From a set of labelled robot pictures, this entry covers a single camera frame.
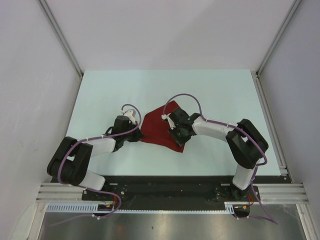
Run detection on red cloth napkin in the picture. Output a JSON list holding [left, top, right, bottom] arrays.
[[140, 105, 185, 153]]

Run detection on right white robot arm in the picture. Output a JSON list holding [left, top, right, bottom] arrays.
[[161, 107, 269, 201]]

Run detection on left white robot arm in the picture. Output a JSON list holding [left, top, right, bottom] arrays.
[[47, 109, 143, 200]]

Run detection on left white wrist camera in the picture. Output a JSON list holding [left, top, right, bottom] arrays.
[[121, 109, 137, 125]]

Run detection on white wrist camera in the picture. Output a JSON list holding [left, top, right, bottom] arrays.
[[121, 109, 137, 125], [161, 114, 176, 130]]

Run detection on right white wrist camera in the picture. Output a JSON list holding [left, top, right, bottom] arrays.
[[161, 114, 176, 130]]

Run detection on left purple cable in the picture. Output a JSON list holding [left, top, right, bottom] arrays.
[[47, 103, 143, 227]]

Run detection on purple cable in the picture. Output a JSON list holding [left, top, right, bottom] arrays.
[[47, 103, 143, 227], [162, 93, 278, 225]]

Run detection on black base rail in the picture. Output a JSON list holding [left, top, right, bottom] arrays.
[[51, 174, 261, 211]]

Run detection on white cable duct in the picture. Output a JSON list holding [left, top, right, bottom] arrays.
[[46, 202, 249, 215]]

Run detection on aluminium front frame rail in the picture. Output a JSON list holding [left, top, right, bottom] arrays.
[[36, 183, 309, 205]]

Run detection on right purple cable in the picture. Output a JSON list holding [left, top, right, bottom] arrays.
[[162, 93, 278, 225]]

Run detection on left aluminium frame post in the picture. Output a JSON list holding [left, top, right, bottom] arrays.
[[36, 0, 84, 80]]

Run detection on aluminium frame post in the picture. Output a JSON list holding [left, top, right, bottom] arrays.
[[255, 0, 303, 77], [36, 0, 84, 80]]

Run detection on right aluminium frame post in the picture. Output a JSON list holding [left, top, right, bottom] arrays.
[[255, 0, 303, 77]]

